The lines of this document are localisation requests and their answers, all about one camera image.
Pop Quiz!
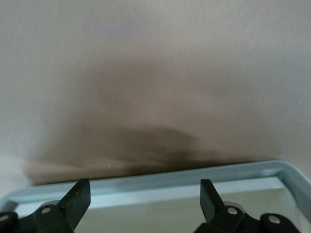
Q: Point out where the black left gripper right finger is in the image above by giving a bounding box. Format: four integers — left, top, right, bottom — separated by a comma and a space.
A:
200, 179, 302, 233

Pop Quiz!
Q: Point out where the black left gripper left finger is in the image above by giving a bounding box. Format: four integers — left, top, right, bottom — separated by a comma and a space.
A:
0, 178, 91, 233

